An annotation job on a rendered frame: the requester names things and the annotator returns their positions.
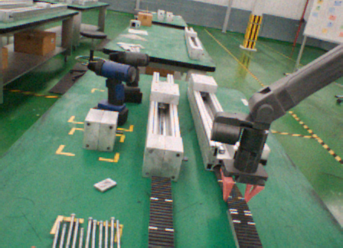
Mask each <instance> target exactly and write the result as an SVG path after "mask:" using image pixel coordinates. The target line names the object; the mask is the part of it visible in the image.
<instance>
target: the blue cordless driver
mask: <svg viewBox="0 0 343 248"><path fill-rule="evenodd" d="M81 65H85V66H87V69H88V70H91V71H93V72H94V73H95V74H96V75H97V76H101V77H106V78H107V80H106V88H107V93H108V100H105V99H103V100H101V101H100V102H99V103H98V104H97V105H95V106H94V107H93V109H99V110H104V111H112V112H116V113H118V123H117V125H118V126H121V125H122V124H123V123H124V122H125V121H126V120H127V119H128V109H127V108H126V104H125V103H123V100H124V99H125V97H124V83H122V81H124V82H127V83H128V82H129V83H132V82H133V81H134V80H135V77H136V69H135V67H131V66H129V65H124V64H119V63H113V62H111V61H108V60H106V61H103V60H98V61H90V62H89V63H88V64H81Z"/></svg>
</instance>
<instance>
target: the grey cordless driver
mask: <svg viewBox="0 0 343 248"><path fill-rule="evenodd" d="M103 57H108V58H109V60H111V61H113V62H115V63H119V64H124V65H129V66H131V67H135V69H136V77H135V80H134V81H133V82H132V83H129V82H128V83H124V97H125V99H124V100H123V102H124V103H140V102H142V95H143V93H142V92H141V88H140V87H139V81H140V79H139V68H138V67H147V66H148V65H149V55H148V54H145V53H141V52H129V51H124V52H123V51H117V53H111V54H109V56H103Z"/></svg>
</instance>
